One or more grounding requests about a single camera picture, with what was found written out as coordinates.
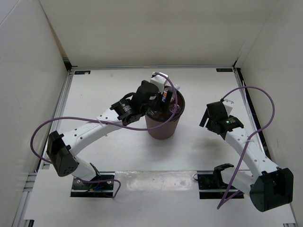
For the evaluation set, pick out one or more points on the blue corner sticker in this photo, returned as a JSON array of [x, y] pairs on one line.
[[224, 70], [82, 72]]

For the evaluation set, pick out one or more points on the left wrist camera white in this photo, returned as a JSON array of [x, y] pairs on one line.
[[159, 80]]

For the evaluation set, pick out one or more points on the brown plastic bin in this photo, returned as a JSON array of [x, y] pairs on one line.
[[166, 123]]

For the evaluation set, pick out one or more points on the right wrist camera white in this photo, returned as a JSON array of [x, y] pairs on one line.
[[228, 104]]

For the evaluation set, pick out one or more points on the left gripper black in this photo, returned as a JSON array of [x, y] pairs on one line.
[[159, 97]]

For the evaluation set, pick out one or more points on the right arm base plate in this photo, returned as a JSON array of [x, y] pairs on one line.
[[208, 186]]

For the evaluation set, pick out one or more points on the right blue corner sticker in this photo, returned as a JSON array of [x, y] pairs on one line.
[[224, 70]]

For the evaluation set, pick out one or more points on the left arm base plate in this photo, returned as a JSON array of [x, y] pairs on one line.
[[95, 190]]

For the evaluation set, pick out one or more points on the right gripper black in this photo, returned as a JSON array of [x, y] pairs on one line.
[[204, 120]]

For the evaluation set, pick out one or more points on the clear bottle orange blue label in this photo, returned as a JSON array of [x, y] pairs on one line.
[[164, 97]]

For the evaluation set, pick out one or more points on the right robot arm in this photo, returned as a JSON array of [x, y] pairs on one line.
[[268, 186]]

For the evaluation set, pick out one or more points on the left blue corner sticker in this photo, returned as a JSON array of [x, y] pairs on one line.
[[82, 72]]

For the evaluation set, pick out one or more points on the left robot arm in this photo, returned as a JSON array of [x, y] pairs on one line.
[[63, 149]]

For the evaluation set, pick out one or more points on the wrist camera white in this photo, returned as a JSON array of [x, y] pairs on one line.
[[228, 104], [159, 80]]

